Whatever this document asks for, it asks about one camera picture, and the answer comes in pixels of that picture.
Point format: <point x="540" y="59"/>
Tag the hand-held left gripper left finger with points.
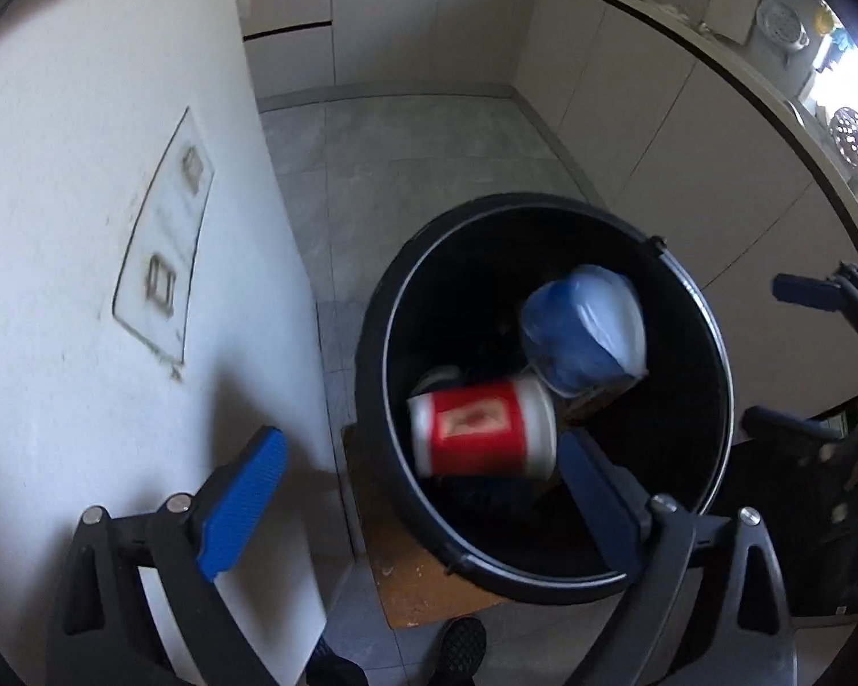
<point x="247" y="500"/>

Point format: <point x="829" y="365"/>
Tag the round perforated metal plate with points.
<point x="852" y="134"/>

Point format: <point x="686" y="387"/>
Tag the blue bowl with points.
<point x="579" y="343"/>

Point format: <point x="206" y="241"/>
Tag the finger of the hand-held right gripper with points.
<point x="804" y="291"/>
<point x="786" y="429"/>

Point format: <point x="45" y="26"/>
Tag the red paper cup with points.
<point x="479" y="429"/>

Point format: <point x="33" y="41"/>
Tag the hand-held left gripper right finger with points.
<point x="600" y="500"/>

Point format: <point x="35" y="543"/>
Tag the black bucket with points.
<point x="457" y="279"/>

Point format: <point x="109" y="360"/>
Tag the round white strainer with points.
<point x="781" y="25"/>

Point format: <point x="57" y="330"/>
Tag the person's right shoe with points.
<point x="461" y="650"/>

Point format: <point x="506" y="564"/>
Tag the white cutting board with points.
<point x="731" y="8"/>

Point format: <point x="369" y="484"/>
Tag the white table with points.
<point x="78" y="229"/>

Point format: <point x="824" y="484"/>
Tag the grey lower cabinets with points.
<point x="615" y="64"/>

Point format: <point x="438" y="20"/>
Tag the white plastic bag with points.
<point x="440" y="375"/>

